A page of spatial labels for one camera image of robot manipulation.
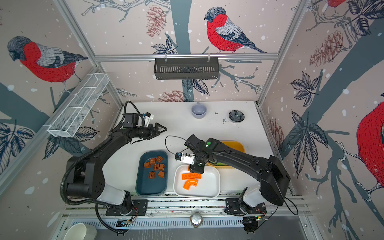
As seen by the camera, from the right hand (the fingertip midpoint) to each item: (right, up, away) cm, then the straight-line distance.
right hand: (191, 168), depth 77 cm
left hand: (-17, +19, +6) cm, 27 cm away
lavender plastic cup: (+4, +32, +34) cm, 46 cm away
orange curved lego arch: (-1, -9, +3) cm, 10 cm away
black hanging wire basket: (-5, +62, +29) cm, 69 cm away
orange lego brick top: (+2, -6, +5) cm, 8 cm away
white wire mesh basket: (-59, +28, -4) cm, 66 cm away
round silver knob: (+3, -16, -16) cm, 23 cm away
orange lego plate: (-2, -7, +6) cm, 9 cm away
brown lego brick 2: (-17, -5, +5) cm, 18 cm away
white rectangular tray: (+9, -11, +2) cm, 15 cm away
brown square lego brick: (-18, -2, +8) cm, 20 cm away
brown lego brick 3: (-23, +1, +10) cm, 26 cm away
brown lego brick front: (-20, +1, +12) cm, 24 cm away
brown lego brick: (-23, -6, +6) cm, 25 cm away
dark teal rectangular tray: (-25, -11, +3) cm, 28 cm away
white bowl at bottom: (-49, -23, -14) cm, 56 cm away
